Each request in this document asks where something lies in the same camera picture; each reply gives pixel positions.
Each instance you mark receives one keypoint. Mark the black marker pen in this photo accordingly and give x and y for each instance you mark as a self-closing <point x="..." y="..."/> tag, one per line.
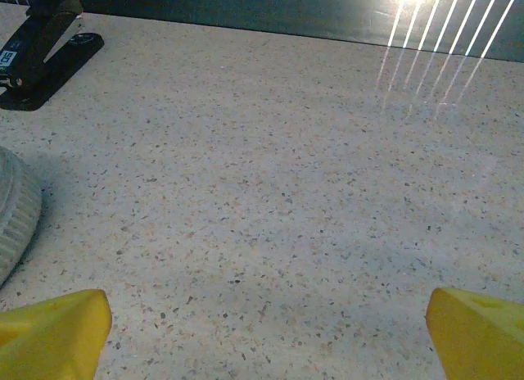
<point x="37" y="48"/>

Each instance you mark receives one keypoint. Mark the grey knit sneaker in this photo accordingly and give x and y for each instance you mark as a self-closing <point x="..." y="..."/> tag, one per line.
<point x="12" y="216"/>

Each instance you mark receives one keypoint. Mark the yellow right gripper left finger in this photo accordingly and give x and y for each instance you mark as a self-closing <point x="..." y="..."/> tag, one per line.
<point x="49" y="339"/>

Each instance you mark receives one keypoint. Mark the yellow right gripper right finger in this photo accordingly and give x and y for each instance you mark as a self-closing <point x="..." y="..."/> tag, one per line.
<point x="479" y="343"/>

